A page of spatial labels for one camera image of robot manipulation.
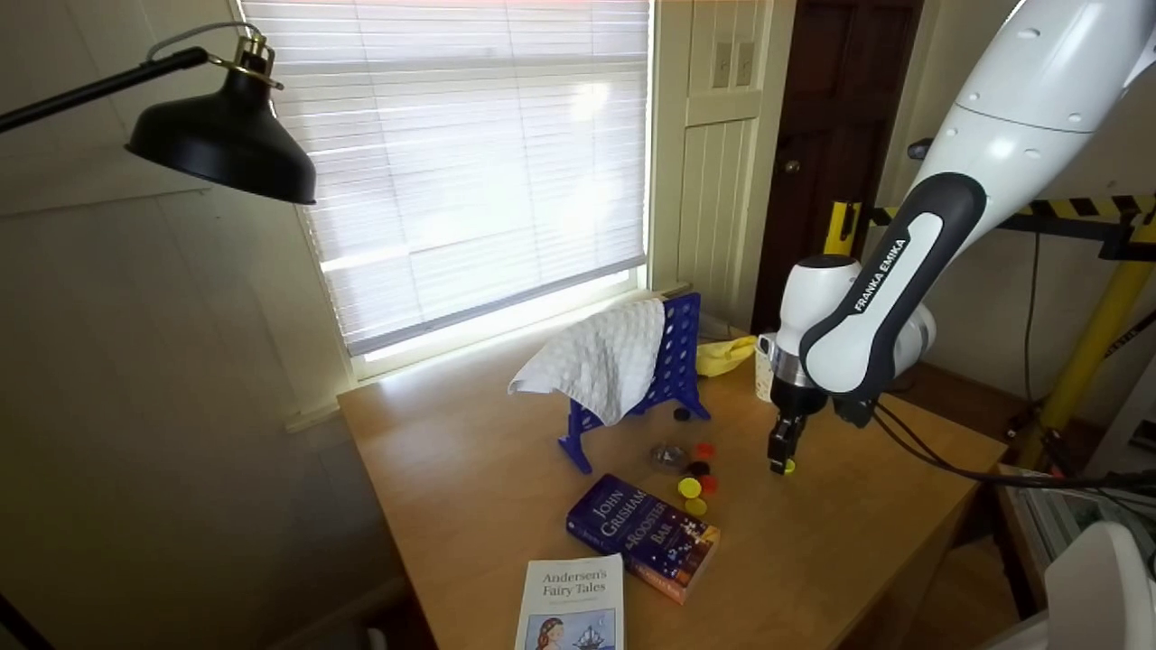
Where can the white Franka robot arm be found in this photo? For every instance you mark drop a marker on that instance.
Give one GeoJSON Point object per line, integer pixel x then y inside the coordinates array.
{"type": "Point", "coordinates": [997, 145]}

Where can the blue connect four grid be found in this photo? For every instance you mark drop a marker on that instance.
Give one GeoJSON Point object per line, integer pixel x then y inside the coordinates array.
{"type": "Point", "coordinates": [679, 349]}

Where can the yellow slanted post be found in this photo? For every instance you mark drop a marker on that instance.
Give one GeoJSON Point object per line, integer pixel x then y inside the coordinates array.
{"type": "Point", "coordinates": [1102, 337]}

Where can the white fairy tales book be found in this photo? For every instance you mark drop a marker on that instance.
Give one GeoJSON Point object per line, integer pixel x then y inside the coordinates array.
{"type": "Point", "coordinates": [571, 600]}

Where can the dark brown door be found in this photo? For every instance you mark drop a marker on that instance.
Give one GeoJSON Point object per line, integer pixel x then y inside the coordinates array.
{"type": "Point", "coordinates": [831, 131]}

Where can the yellow upright post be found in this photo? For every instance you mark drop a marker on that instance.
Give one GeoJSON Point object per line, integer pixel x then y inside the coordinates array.
{"type": "Point", "coordinates": [838, 230]}

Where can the grey device with lights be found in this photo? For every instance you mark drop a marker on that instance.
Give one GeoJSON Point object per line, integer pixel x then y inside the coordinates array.
{"type": "Point", "coordinates": [1061, 519]}

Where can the red game disc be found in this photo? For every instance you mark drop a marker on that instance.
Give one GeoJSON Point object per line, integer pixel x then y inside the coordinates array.
{"type": "Point", "coordinates": [712, 481]}
{"type": "Point", "coordinates": [706, 449]}

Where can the white panelled door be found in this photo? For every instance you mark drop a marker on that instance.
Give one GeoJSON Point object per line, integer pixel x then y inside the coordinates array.
{"type": "Point", "coordinates": [715, 183]}

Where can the black stereo camera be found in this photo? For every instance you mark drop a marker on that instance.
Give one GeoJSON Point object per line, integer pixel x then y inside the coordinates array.
{"type": "Point", "coordinates": [919, 151]}

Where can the wide white window blind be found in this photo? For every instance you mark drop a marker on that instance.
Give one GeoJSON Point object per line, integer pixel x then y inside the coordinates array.
{"type": "Point", "coordinates": [480, 157]}

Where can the black yellow striped barrier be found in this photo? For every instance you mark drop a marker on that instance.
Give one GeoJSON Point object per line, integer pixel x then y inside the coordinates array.
{"type": "Point", "coordinates": [1086, 213]}

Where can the yellow banana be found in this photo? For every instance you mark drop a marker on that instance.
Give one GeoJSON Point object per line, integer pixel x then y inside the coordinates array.
{"type": "Point", "coordinates": [724, 354]}

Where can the blue hardcover book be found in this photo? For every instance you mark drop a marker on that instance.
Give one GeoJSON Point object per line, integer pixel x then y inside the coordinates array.
{"type": "Point", "coordinates": [636, 527]}

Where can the black game disc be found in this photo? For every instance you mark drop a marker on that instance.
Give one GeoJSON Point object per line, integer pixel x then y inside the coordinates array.
{"type": "Point", "coordinates": [679, 412]}
{"type": "Point", "coordinates": [698, 468]}

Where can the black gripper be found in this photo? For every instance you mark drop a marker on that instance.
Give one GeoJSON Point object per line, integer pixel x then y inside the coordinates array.
{"type": "Point", "coordinates": [797, 412]}

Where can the black desk lamp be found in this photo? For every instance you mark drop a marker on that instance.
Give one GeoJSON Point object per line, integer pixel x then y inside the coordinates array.
{"type": "Point", "coordinates": [222, 139]}

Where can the white patterned cloth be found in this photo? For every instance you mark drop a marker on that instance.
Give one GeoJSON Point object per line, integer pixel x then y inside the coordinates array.
{"type": "Point", "coordinates": [597, 354]}

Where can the white window sill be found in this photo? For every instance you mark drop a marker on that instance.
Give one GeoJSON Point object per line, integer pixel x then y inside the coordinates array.
{"type": "Point", "coordinates": [480, 330]}

